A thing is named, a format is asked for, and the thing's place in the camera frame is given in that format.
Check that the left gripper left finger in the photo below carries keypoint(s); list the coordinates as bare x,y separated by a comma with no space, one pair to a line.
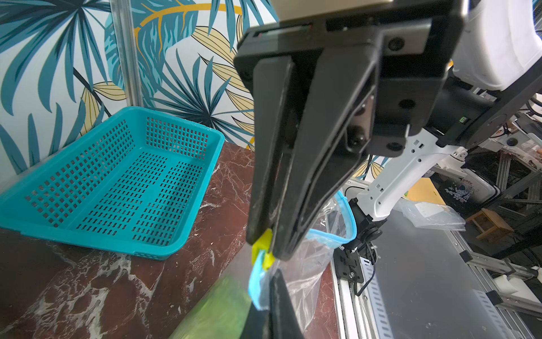
256,325

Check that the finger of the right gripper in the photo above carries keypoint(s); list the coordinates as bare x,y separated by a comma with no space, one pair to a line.
271,85

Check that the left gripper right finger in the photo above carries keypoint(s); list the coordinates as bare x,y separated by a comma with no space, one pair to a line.
282,317

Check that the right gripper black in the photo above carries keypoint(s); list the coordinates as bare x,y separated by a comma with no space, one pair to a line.
364,80

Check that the chinese cabbage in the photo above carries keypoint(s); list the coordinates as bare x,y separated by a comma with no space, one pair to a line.
221,313

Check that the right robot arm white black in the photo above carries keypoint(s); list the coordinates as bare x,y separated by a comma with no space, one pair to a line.
463,116

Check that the clear bag on bench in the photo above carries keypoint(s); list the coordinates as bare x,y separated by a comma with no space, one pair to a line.
431,216

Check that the teal plastic basket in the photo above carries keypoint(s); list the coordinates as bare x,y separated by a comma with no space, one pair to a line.
132,185

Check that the wooden stool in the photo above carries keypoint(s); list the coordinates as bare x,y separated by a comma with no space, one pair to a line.
491,226

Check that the front aluminium rail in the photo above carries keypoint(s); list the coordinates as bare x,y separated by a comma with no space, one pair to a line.
362,316

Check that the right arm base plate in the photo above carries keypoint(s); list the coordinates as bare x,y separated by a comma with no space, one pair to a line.
348,266

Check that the right aluminium frame post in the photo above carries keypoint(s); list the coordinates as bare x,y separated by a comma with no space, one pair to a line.
126,42

